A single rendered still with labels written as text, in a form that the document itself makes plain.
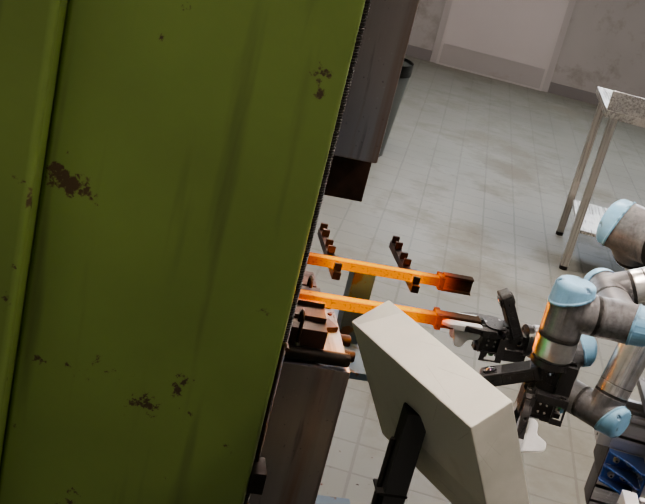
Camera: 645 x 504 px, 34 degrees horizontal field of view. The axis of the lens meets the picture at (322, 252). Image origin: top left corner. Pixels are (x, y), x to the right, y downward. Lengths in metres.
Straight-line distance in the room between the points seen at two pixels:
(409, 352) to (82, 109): 0.64
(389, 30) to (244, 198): 0.44
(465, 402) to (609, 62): 10.61
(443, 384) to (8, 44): 0.82
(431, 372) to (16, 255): 0.67
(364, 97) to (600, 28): 10.15
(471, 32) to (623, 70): 1.69
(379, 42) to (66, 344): 0.77
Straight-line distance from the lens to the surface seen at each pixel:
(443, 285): 2.78
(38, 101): 1.61
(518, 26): 12.00
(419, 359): 1.72
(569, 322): 1.94
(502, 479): 1.72
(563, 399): 2.01
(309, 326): 2.21
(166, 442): 1.94
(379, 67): 1.98
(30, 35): 1.59
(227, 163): 1.72
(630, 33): 12.12
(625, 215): 2.45
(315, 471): 2.33
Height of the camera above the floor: 1.89
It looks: 20 degrees down
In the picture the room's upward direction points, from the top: 14 degrees clockwise
